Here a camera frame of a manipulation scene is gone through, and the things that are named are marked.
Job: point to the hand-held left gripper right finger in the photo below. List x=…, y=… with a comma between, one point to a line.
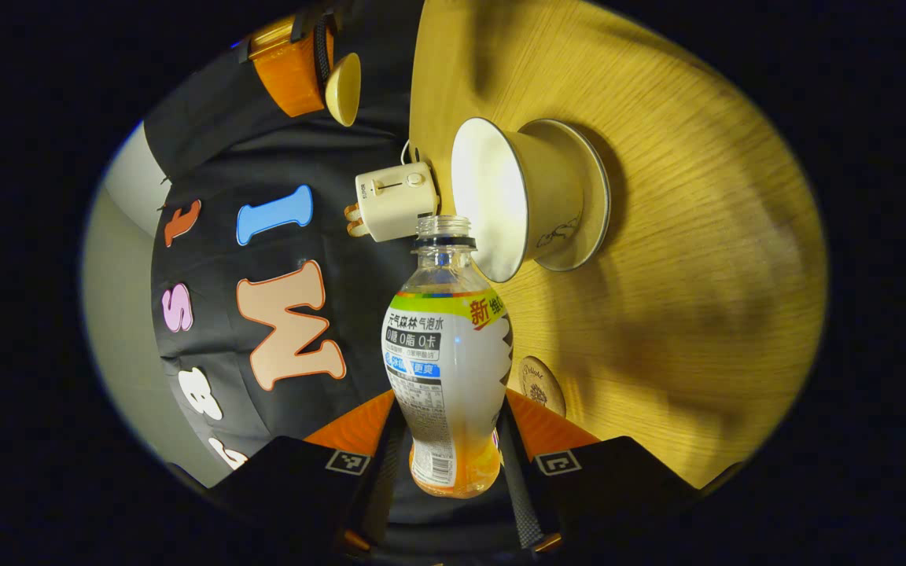
x=517, y=487

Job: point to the cream ceramic saucer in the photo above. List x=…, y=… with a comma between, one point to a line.
x=596, y=196

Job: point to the bread slice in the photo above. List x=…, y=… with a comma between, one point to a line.
x=352, y=212
x=357, y=229

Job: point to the cream ceramic teacup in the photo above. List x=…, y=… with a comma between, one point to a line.
x=532, y=196

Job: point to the cream teacup lid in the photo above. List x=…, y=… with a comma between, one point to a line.
x=343, y=90

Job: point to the cream toaster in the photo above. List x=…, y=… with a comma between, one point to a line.
x=398, y=200

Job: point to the black backdrop cloth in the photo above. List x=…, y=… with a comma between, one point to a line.
x=213, y=267

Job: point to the clear labelled water bottle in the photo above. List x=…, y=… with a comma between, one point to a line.
x=445, y=369

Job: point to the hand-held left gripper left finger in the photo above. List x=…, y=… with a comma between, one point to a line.
x=386, y=487

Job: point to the round wooden coaster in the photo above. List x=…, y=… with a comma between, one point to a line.
x=543, y=385

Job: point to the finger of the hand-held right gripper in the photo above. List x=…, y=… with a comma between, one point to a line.
x=288, y=79

